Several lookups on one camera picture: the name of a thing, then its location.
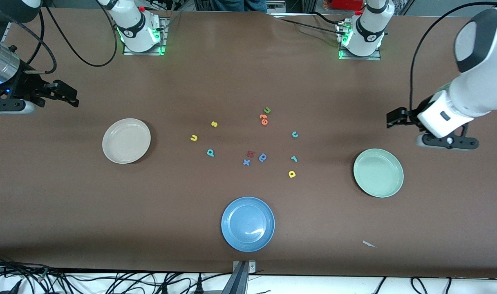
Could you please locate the green plate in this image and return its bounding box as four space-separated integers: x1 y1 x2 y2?
353 148 405 198

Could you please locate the beige brown plate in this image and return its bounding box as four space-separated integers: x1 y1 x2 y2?
102 118 152 165

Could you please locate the metal mount post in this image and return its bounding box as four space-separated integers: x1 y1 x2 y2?
221 260 257 294

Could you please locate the blue plate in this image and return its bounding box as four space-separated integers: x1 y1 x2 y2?
221 196 275 253

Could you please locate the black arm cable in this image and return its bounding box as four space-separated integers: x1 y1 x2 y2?
11 0 119 74
408 1 496 111

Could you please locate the black cable on table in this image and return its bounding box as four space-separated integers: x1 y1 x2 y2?
273 11 347 37

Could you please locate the brown table cover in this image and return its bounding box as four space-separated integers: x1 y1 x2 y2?
0 8 497 279

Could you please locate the black cable tangle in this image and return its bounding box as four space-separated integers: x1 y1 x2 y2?
0 255 218 294

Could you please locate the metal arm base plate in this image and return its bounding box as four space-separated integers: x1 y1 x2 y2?
338 22 382 61
122 16 168 56

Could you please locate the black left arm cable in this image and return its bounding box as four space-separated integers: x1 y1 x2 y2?
408 1 496 111

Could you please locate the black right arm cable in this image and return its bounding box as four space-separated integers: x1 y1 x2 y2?
11 0 119 74

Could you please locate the red box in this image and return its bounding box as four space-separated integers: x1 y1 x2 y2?
331 0 365 11

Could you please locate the person in blue jeans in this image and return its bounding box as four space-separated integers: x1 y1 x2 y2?
211 0 269 13

